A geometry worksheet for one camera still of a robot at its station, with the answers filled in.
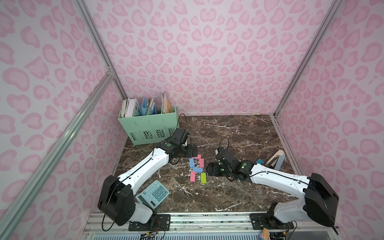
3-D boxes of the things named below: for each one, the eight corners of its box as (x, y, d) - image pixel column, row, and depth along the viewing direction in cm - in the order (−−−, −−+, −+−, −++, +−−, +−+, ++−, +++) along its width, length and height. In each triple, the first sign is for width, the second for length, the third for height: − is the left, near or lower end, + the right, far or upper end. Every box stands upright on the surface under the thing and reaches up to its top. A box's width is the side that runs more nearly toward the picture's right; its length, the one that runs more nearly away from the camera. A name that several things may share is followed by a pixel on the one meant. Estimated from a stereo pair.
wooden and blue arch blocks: (264, 165, 95) (266, 162, 92) (272, 149, 102) (275, 146, 99) (277, 173, 92) (280, 170, 88) (285, 156, 99) (287, 153, 96)
